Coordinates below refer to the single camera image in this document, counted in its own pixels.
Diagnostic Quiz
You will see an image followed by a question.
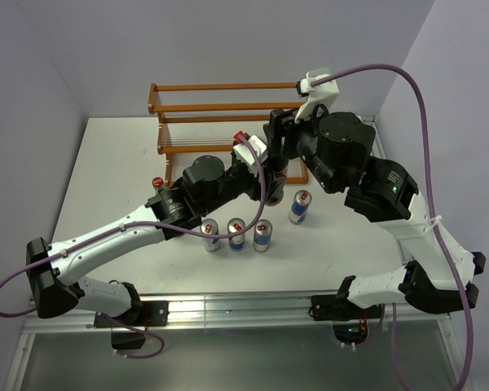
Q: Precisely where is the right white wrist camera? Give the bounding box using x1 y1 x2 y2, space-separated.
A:
294 68 339 123

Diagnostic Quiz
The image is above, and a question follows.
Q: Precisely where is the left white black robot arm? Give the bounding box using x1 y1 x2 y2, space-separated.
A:
27 155 269 325

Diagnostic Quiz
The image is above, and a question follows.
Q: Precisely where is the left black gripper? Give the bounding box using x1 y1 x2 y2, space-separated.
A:
200 160 285 215

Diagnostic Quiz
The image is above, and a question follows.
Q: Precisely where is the cola glass bottle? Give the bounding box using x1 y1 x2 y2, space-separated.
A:
265 156 289 206
152 177 165 191

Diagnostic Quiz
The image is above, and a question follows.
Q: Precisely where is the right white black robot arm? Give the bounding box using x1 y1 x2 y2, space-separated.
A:
263 104 486 321

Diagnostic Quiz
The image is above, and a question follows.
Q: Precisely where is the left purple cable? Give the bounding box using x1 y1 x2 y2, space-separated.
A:
0 142 270 319

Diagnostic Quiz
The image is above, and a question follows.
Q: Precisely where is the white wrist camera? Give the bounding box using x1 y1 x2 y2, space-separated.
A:
294 68 339 123
232 131 268 171

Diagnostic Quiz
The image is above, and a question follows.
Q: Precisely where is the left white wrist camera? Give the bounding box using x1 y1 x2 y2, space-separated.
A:
232 131 268 171

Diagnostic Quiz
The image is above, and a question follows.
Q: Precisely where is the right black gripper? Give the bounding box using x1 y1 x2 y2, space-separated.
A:
261 99 339 194

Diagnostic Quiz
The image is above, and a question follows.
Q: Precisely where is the energy drink can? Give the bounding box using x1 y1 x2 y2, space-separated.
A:
227 217 245 252
253 219 273 252
289 190 312 224
200 218 221 252

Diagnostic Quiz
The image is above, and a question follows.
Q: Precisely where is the aluminium right side rail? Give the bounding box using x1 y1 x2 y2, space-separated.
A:
361 116 376 124

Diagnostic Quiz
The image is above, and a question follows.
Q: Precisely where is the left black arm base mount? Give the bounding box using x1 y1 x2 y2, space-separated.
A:
93 300 169 353

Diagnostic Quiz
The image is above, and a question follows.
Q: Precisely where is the orange three-tier wooden shelf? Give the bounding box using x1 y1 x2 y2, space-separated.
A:
148 82 303 186

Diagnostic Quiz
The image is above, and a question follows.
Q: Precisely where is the aluminium front rail frame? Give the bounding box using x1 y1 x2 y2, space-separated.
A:
22 291 453 333

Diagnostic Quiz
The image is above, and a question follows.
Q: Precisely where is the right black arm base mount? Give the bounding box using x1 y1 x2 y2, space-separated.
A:
308 294 368 343

